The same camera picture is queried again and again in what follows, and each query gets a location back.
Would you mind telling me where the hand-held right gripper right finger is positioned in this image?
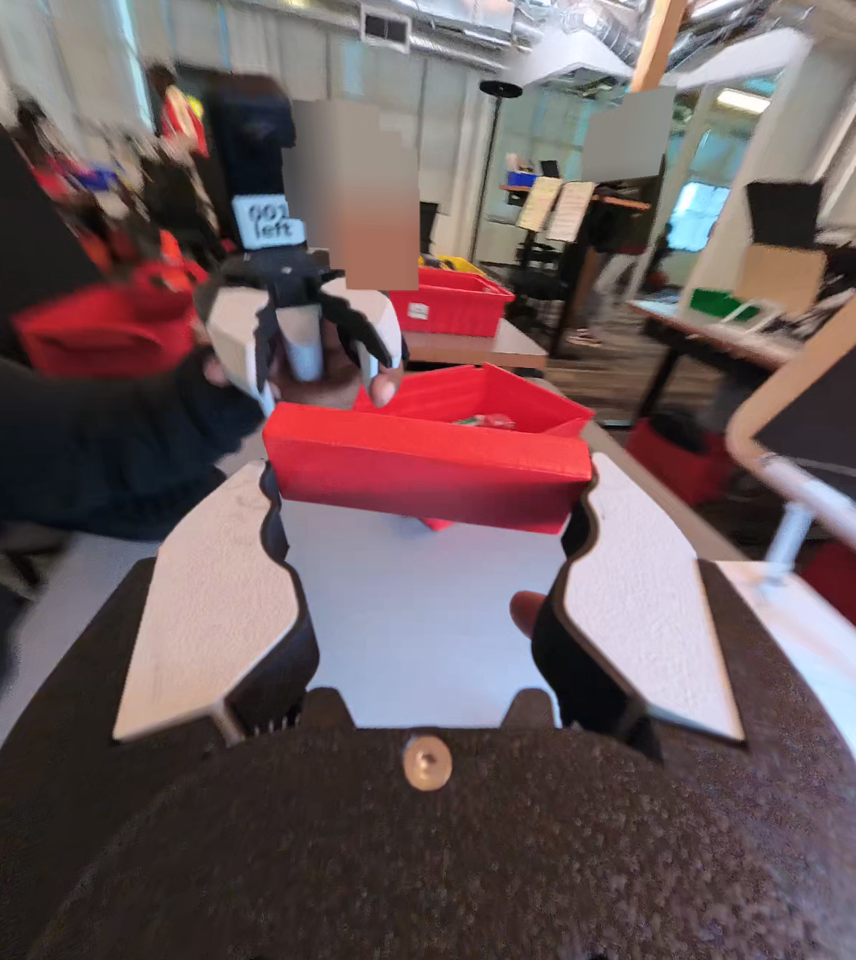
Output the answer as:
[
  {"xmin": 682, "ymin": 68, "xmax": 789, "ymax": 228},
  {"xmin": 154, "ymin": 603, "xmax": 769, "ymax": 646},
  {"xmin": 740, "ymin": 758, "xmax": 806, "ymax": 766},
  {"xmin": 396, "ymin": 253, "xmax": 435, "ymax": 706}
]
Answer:
[{"xmin": 531, "ymin": 452, "xmax": 746, "ymax": 760}]

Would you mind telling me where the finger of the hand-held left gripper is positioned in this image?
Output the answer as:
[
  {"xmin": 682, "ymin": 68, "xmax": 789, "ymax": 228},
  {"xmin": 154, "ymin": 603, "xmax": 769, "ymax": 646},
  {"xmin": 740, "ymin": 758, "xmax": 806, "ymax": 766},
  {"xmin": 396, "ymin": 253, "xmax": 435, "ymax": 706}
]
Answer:
[
  {"xmin": 205, "ymin": 287, "xmax": 281, "ymax": 399},
  {"xmin": 319, "ymin": 277, "xmax": 408, "ymax": 376}
]

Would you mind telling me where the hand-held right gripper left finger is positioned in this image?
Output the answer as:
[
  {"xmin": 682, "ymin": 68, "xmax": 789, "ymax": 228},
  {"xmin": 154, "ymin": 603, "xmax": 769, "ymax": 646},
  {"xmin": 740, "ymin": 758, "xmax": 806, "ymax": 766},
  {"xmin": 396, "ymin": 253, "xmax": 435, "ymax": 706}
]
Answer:
[{"xmin": 113, "ymin": 459, "xmax": 320, "ymax": 744}]

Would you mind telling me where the red storage bin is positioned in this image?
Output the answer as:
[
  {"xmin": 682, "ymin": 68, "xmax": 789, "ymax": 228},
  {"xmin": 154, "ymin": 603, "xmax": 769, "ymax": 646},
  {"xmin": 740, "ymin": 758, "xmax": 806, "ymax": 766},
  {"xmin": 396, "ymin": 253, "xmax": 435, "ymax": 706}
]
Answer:
[
  {"xmin": 353, "ymin": 363, "xmax": 596, "ymax": 534},
  {"xmin": 389, "ymin": 268, "xmax": 515, "ymax": 339}
]

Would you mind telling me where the red plastic block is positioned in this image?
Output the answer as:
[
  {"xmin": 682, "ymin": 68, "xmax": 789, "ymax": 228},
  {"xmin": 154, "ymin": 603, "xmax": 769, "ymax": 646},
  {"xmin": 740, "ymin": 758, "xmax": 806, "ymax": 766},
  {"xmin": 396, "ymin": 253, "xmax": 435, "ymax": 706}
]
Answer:
[{"xmin": 263, "ymin": 402, "xmax": 594, "ymax": 535}]

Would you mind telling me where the person's left forearm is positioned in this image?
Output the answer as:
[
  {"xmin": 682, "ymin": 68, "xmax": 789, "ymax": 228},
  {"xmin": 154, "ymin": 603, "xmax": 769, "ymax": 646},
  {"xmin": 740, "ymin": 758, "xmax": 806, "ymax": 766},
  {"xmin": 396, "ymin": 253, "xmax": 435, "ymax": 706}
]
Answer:
[{"xmin": 0, "ymin": 330, "xmax": 264, "ymax": 541}]

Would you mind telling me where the person's left hand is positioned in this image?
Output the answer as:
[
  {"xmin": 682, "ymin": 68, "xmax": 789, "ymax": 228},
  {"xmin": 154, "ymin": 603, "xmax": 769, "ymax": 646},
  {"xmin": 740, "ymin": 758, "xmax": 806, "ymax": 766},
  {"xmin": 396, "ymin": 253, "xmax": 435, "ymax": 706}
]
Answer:
[{"xmin": 266, "ymin": 322, "xmax": 407, "ymax": 412}]

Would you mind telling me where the grey side table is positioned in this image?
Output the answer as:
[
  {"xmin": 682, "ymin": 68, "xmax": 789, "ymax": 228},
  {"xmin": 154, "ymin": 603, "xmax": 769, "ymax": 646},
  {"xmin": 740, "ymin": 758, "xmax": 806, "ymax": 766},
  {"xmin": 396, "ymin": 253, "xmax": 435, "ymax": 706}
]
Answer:
[{"xmin": 401, "ymin": 318, "xmax": 549, "ymax": 372}]

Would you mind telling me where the red floor basket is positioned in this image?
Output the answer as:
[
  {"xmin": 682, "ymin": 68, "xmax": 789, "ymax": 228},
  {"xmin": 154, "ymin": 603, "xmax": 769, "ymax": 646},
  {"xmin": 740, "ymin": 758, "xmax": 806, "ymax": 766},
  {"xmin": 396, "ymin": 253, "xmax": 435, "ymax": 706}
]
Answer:
[{"xmin": 626, "ymin": 412, "xmax": 737, "ymax": 507}]

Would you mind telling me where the red plastic tote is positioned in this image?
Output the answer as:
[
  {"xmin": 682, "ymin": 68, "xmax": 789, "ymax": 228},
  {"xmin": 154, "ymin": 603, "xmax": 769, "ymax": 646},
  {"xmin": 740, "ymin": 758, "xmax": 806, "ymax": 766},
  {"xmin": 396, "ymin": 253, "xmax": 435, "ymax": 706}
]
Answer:
[{"xmin": 11, "ymin": 258, "xmax": 208, "ymax": 380}]

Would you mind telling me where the paper sheet board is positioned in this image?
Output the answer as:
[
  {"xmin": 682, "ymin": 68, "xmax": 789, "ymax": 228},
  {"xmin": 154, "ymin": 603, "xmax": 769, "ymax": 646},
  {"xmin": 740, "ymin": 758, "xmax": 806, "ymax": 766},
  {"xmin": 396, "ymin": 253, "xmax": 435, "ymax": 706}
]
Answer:
[
  {"xmin": 545, "ymin": 181, "xmax": 596, "ymax": 243},
  {"xmin": 515, "ymin": 176, "xmax": 563, "ymax": 232}
]

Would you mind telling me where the large black board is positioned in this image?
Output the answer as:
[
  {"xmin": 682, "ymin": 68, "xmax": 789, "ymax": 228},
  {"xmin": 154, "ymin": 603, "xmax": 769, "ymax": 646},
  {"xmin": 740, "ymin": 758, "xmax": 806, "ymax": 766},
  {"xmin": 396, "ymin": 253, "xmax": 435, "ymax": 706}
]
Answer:
[{"xmin": 0, "ymin": 112, "xmax": 107, "ymax": 354}]

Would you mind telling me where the black floor lamp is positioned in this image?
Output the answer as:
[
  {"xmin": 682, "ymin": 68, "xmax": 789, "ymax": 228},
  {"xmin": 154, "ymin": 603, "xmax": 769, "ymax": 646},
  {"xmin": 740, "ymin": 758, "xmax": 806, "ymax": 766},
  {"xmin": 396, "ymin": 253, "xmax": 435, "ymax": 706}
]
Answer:
[{"xmin": 469, "ymin": 81, "xmax": 524, "ymax": 264}]

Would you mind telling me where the black board book stand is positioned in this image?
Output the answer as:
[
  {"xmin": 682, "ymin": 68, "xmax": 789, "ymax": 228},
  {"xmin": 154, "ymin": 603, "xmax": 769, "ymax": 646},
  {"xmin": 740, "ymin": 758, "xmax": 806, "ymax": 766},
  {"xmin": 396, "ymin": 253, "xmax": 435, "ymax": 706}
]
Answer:
[
  {"xmin": 726, "ymin": 255, "xmax": 856, "ymax": 706},
  {"xmin": 735, "ymin": 180, "xmax": 828, "ymax": 316}
]

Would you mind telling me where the green storage bin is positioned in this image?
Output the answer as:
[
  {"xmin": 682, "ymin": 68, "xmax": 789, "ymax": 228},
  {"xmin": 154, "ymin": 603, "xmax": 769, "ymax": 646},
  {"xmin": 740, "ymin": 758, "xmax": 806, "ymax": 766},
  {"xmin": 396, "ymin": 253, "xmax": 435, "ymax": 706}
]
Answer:
[{"xmin": 686, "ymin": 288, "xmax": 761, "ymax": 324}]

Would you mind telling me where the silver ventilation duct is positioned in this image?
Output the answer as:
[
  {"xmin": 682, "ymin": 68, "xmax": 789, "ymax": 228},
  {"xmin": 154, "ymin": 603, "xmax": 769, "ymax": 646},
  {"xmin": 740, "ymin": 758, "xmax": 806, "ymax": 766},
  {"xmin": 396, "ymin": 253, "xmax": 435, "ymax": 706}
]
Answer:
[{"xmin": 368, "ymin": 0, "xmax": 639, "ymax": 69}]

